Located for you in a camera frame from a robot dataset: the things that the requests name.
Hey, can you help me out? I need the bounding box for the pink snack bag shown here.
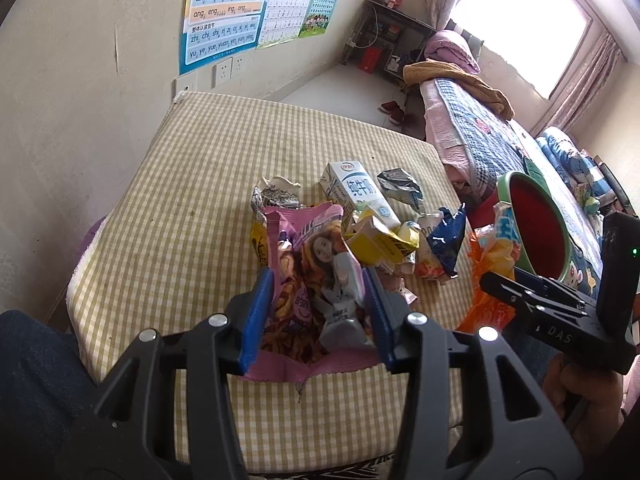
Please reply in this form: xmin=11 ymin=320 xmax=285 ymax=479
xmin=262 ymin=202 xmax=381 ymax=383

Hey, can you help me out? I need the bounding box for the yellow checkered tablecloth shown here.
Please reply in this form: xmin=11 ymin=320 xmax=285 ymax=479
xmin=67 ymin=91 xmax=476 ymax=473

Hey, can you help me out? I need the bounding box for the crushed yellow carton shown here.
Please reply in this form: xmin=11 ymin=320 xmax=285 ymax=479
xmin=345 ymin=215 xmax=421 ymax=267

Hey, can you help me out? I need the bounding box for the bed with patterned quilt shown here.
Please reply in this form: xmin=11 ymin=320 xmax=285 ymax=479
xmin=420 ymin=77 xmax=616 ymax=301

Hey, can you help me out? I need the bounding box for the dark metal shelf desk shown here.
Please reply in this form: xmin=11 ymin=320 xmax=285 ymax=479
xmin=342 ymin=0 xmax=436 ymax=81

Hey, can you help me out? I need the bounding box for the silver blue snack wrapper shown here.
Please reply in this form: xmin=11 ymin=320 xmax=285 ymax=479
xmin=376 ymin=167 xmax=425 ymax=213

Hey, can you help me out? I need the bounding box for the green bin with red inside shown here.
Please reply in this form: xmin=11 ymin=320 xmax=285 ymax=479
xmin=495 ymin=171 xmax=583 ymax=286

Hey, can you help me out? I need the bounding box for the small pink wrapper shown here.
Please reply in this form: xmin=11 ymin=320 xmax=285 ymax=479
xmin=381 ymin=271 xmax=418 ymax=307

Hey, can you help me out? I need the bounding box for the person's right hand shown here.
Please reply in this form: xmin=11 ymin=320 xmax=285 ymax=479
xmin=544 ymin=354 xmax=627 ymax=442

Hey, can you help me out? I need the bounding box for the dark blue snack wrapper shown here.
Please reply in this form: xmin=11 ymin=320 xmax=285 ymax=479
xmin=427 ymin=203 xmax=468 ymax=278

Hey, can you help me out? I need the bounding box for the brown blanket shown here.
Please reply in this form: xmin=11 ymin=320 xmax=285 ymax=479
xmin=402 ymin=60 xmax=516 ymax=120

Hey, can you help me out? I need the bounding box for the orange snack bag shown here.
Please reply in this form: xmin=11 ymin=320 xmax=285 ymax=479
xmin=457 ymin=201 xmax=523 ymax=333

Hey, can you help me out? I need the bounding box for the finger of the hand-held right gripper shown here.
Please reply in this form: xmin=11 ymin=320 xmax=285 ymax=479
xmin=480 ymin=272 xmax=597 ymax=320
xmin=514 ymin=266 xmax=583 ymax=296

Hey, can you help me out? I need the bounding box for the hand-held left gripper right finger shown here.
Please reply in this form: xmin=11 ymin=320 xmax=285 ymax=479
xmin=362 ymin=267 xmax=583 ymax=480

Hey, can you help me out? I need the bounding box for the blue letter wall poster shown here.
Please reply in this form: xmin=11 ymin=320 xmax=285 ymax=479
xmin=179 ymin=0 xmax=278 ymax=75

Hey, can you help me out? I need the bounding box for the white milk carton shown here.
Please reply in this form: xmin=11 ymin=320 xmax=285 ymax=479
xmin=320 ymin=160 xmax=403 ymax=231

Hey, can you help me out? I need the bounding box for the folded blue cartoon blanket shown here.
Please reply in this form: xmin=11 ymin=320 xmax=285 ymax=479
xmin=537 ymin=127 xmax=608 ymax=196

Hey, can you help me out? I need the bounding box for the person's leg in jeans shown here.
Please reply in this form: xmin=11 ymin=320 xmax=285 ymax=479
xmin=0 ymin=310 xmax=108 ymax=480

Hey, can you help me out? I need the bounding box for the bright window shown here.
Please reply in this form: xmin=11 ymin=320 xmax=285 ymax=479
xmin=450 ymin=0 xmax=593 ymax=101

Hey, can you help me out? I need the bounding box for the small yellow wrapper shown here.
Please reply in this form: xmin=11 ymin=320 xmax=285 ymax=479
xmin=250 ymin=220 xmax=269 ymax=267

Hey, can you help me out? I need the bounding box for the black white paper carton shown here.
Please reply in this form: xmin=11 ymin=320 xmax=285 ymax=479
xmin=250 ymin=176 xmax=302 ymax=221

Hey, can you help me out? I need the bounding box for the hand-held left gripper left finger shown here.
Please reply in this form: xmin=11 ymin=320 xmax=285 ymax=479
xmin=55 ymin=267 xmax=276 ymax=480

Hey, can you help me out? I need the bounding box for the white orange snack wrapper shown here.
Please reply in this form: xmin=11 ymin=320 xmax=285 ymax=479
xmin=400 ymin=212 xmax=449 ymax=281

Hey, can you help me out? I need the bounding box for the rolled pink quilt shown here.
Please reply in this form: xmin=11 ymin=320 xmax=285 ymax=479
xmin=425 ymin=30 xmax=481 ymax=78

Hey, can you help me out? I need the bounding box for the white chart wall poster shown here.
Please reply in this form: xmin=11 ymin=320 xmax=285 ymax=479
xmin=256 ymin=0 xmax=328 ymax=50

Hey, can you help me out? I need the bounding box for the red box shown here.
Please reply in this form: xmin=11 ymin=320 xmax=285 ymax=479
xmin=359 ymin=46 xmax=383 ymax=73

